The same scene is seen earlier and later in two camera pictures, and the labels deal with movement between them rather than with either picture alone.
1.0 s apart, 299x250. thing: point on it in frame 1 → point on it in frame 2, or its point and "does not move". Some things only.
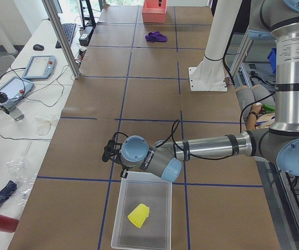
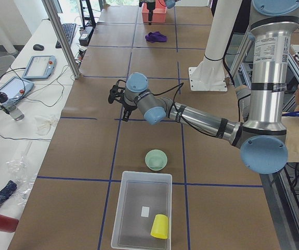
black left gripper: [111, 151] → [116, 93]
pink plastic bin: [153, 13] does not move
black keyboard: [69, 28] does not move
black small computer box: [85, 36] does not move
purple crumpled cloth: [156, 36] does not move
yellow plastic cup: [138, 215] → [160, 226]
